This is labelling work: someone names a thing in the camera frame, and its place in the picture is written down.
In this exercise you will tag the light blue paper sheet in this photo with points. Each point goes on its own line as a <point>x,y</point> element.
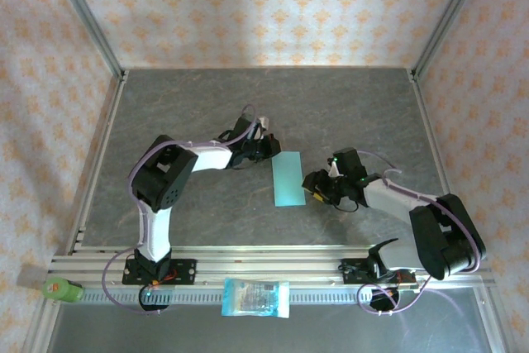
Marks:
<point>289,179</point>

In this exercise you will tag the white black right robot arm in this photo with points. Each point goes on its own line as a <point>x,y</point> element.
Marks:
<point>396,200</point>

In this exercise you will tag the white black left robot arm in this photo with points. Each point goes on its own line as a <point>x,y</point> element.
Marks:
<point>161,220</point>

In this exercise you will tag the grey metal sheet panel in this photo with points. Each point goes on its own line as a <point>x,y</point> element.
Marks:
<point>206,332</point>

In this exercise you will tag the blue plastic packet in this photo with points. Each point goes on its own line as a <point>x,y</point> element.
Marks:
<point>256,297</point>

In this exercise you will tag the green bottle orange label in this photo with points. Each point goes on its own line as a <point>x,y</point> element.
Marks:
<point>64,289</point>

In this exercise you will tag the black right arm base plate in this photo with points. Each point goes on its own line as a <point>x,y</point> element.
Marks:
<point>351,270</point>

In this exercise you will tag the aluminium table side rail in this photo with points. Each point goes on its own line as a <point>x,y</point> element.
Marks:
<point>434,142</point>
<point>97,163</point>

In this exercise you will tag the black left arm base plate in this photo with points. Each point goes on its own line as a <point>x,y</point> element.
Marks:
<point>186,270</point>

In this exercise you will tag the aluminium frame corner post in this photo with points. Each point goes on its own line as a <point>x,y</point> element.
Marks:
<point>444,22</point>
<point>91,22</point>

